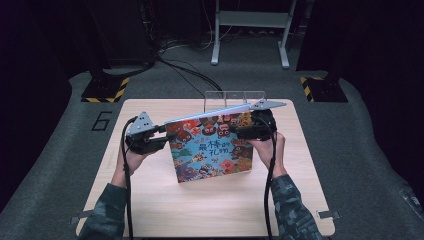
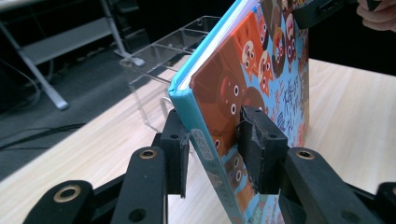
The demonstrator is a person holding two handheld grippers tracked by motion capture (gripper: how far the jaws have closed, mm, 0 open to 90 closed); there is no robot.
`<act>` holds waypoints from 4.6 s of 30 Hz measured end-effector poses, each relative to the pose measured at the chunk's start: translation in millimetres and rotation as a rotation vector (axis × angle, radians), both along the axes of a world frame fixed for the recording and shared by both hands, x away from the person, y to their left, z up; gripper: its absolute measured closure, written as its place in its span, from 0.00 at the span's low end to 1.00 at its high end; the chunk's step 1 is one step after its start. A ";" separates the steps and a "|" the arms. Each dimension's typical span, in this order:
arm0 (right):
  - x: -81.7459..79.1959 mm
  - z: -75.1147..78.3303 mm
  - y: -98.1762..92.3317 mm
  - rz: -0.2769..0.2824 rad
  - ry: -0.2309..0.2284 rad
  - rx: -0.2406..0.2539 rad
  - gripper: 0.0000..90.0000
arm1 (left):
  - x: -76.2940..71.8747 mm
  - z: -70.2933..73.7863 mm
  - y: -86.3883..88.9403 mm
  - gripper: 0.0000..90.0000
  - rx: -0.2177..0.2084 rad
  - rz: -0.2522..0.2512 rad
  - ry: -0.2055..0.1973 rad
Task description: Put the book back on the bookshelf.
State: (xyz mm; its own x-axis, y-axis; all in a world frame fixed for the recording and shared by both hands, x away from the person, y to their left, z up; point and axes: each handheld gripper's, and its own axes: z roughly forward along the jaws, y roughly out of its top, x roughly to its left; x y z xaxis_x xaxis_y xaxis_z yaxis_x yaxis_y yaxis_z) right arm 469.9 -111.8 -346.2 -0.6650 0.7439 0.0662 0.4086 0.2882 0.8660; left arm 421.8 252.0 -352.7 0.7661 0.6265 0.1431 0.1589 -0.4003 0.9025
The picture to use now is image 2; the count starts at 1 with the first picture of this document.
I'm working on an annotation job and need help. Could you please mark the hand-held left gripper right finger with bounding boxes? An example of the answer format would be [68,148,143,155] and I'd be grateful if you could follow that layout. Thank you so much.
[236,105,290,196]

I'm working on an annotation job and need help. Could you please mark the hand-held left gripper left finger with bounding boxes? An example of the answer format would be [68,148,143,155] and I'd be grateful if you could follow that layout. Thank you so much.
[151,108,191,199]

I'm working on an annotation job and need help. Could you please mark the colourful cartoon hardcover book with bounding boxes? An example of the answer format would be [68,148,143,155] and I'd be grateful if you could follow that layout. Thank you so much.
[167,0,311,224]

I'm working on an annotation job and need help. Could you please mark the clear acrylic divided rack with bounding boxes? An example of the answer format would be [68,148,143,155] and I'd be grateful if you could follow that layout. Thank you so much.
[120,15,222,133]

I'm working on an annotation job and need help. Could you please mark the dark box on floor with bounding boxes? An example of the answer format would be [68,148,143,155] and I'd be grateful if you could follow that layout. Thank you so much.
[116,0,150,54]

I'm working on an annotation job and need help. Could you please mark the black floor cable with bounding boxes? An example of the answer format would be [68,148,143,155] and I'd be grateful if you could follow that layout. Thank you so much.
[0,122,87,151]

